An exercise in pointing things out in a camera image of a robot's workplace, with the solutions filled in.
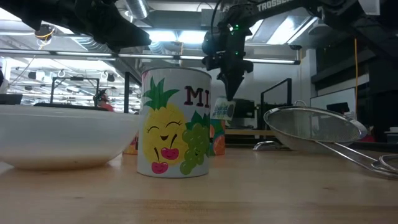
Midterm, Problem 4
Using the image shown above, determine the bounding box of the silver ventilation duct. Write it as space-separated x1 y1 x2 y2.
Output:
124 0 150 20

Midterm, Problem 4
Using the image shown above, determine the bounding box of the person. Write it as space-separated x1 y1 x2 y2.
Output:
93 89 115 112

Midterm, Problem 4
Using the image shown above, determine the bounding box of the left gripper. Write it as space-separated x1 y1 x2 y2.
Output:
73 0 152 52

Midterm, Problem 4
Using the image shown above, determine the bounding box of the white translucent bowl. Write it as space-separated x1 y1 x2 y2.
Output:
0 104 142 171

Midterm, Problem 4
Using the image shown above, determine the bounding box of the black workstation frame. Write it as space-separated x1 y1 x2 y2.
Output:
32 76 109 112

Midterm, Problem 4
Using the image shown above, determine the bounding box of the orange pink label can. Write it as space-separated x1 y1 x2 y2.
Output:
123 133 140 156

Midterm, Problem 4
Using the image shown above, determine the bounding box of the orange slice print can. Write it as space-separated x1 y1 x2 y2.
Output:
209 118 227 156

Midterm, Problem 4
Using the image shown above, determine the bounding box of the white ceiling unit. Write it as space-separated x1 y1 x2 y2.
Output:
357 0 381 16

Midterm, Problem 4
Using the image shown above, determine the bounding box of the black monitor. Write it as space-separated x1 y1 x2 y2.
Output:
233 98 256 119
0 93 23 106

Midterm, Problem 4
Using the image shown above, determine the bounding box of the large metal mesh strainer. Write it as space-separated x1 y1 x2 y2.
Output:
252 100 398 180

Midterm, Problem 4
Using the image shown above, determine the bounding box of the medium metal mesh strainer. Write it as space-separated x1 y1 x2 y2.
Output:
377 154 398 174

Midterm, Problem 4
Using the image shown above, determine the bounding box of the bright ceiling light panel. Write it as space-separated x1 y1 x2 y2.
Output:
146 29 215 44

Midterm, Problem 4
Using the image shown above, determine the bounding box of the long ceiling light bar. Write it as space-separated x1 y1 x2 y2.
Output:
116 52 302 65
0 48 116 58

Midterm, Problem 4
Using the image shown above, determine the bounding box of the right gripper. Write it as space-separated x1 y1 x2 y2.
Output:
201 4 254 101

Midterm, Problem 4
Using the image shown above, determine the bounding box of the black ceiling camera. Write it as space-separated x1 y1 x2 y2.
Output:
34 24 56 41

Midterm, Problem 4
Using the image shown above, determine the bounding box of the pineapple print fruit can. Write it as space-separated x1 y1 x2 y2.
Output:
137 67 213 179

